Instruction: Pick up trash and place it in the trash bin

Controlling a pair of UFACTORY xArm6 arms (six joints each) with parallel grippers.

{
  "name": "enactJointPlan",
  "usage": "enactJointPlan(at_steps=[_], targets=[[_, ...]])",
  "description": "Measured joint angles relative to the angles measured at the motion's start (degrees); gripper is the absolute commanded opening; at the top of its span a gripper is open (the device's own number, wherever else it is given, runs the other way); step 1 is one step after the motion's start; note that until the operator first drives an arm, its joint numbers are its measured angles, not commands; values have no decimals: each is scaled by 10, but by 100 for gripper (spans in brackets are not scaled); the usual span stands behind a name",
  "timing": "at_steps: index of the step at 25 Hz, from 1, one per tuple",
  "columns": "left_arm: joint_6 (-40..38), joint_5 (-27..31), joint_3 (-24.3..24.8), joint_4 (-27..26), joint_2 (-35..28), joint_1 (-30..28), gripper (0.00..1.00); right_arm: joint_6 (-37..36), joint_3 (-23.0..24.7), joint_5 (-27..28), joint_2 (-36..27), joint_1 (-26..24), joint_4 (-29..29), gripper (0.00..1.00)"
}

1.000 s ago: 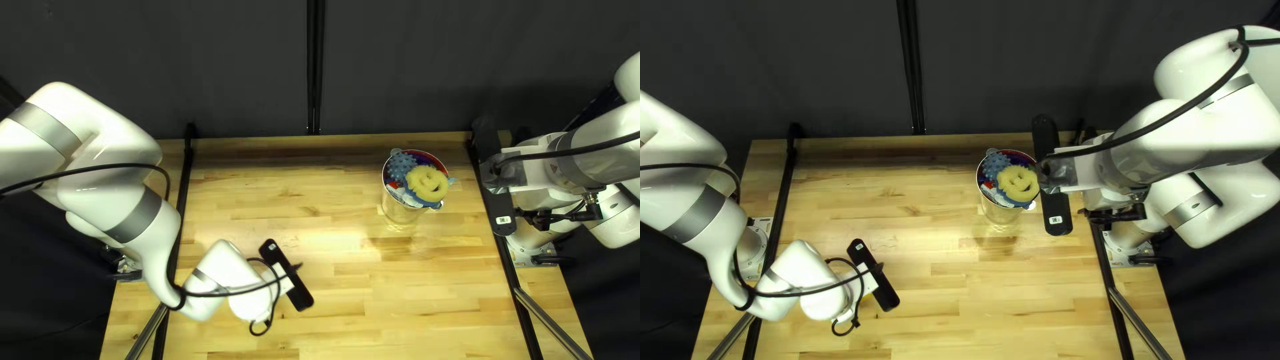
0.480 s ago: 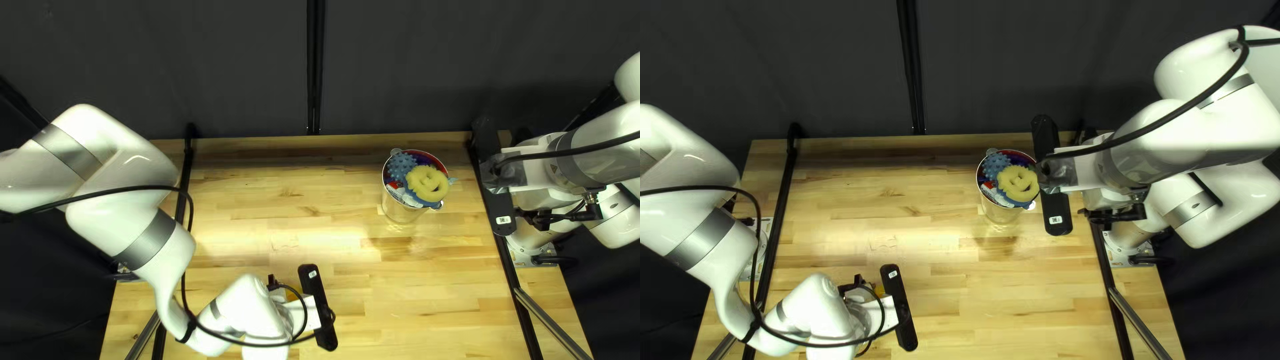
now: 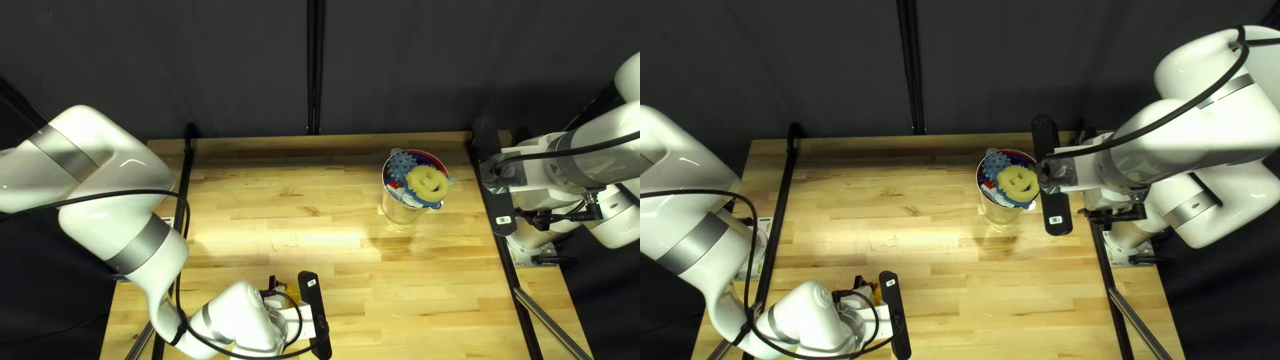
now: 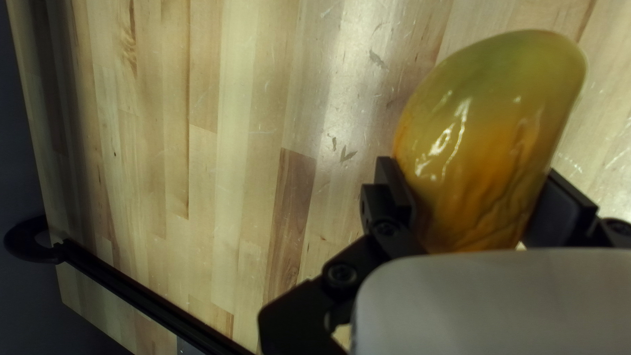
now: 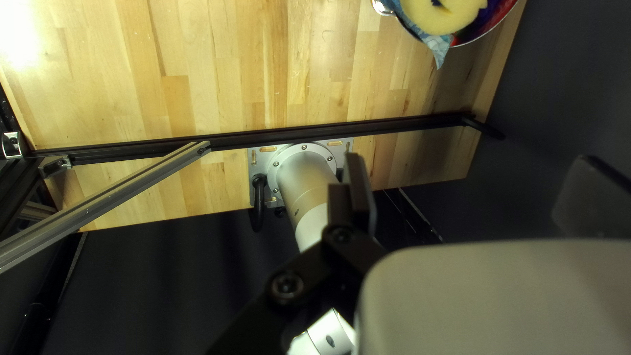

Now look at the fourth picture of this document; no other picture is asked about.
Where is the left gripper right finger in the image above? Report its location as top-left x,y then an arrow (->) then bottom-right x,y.
522,169 -> 631,249

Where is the black frame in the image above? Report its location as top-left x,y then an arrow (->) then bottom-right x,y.
2,214 -> 257,355

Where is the yellow oblong toy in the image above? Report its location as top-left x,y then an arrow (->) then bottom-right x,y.
392,29 -> 588,254

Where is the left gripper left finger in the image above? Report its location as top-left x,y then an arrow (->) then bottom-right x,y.
257,156 -> 429,355

